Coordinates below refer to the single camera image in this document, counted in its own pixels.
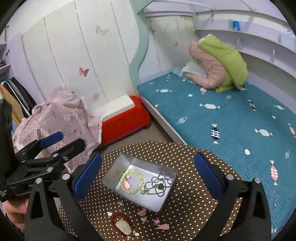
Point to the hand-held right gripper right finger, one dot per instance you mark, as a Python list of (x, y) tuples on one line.
[(208, 176)]

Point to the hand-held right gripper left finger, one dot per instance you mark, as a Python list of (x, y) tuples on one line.
[(89, 173)]

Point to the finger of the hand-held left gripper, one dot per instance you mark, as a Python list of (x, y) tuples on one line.
[(53, 138), (69, 148)]

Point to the silver metal tin box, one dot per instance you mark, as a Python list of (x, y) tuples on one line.
[(138, 185)]

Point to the person's left hand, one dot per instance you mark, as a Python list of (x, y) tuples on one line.
[(16, 209)]

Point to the pink patterned cloth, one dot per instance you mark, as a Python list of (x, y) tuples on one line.
[(62, 115)]

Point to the small clear earring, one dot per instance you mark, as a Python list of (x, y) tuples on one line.
[(120, 203)]

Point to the row of folders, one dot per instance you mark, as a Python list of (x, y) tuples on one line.
[(18, 99)]

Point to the brown polka dot tablecloth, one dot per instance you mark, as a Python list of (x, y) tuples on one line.
[(185, 220)]

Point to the bed with teal candy-print sheet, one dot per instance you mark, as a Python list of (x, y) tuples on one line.
[(226, 129)]

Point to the red storage box white lid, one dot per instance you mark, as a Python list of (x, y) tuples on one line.
[(126, 122)]

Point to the red butterfly sticker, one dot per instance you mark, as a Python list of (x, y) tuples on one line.
[(83, 72)]

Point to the white wardrobe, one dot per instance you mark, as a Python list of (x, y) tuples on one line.
[(76, 51)]

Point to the white pillow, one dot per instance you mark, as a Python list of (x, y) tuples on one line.
[(193, 69)]

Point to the green blanket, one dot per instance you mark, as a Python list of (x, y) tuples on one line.
[(226, 60)]

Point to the pink butterfly sticker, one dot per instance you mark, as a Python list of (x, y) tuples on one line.
[(101, 30)]

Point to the mint green bed panel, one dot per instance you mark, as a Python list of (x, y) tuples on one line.
[(141, 46)]

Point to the small orange butterfly sticker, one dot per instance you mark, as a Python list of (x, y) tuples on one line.
[(176, 44)]

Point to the small blue item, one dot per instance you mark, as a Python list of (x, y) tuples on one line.
[(235, 25)]

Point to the white bed frame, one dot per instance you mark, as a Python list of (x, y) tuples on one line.
[(161, 120)]

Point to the white wall shelves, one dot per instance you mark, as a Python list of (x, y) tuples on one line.
[(249, 39)]

